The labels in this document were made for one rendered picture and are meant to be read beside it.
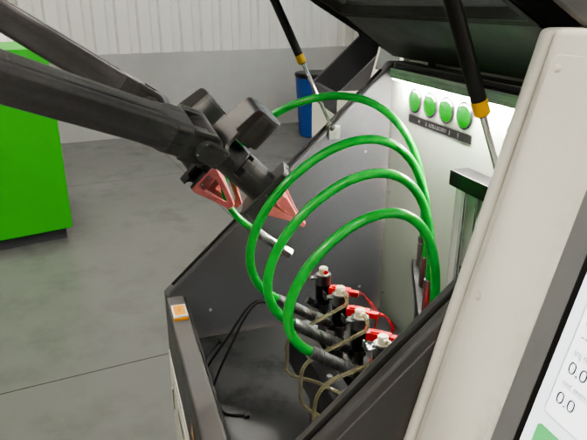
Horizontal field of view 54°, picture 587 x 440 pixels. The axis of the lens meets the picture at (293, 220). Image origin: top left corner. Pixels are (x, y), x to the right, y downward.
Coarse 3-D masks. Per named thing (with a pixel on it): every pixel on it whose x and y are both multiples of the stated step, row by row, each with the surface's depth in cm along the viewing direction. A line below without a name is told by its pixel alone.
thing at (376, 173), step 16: (352, 176) 81; (368, 176) 82; (384, 176) 83; (400, 176) 84; (320, 192) 81; (336, 192) 81; (416, 192) 85; (304, 208) 81; (288, 224) 81; (432, 224) 88; (272, 256) 82; (272, 272) 82; (272, 288) 83; (272, 304) 84; (320, 336) 88
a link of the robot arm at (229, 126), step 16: (240, 112) 90; (256, 112) 89; (224, 128) 91; (240, 128) 90; (256, 128) 91; (272, 128) 92; (208, 144) 86; (224, 144) 90; (256, 144) 93; (208, 160) 88
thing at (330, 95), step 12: (312, 96) 101; (324, 96) 100; (336, 96) 100; (348, 96) 100; (360, 96) 100; (276, 108) 102; (288, 108) 102; (384, 108) 100; (396, 120) 101; (408, 132) 102; (408, 144) 102; (240, 216) 110; (420, 216) 107; (420, 240) 108
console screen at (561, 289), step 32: (576, 224) 53; (576, 256) 53; (576, 288) 52; (544, 320) 55; (576, 320) 52; (544, 352) 55; (576, 352) 51; (512, 384) 58; (544, 384) 54; (576, 384) 51; (512, 416) 58; (544, 416) 54; (576, 416) 51
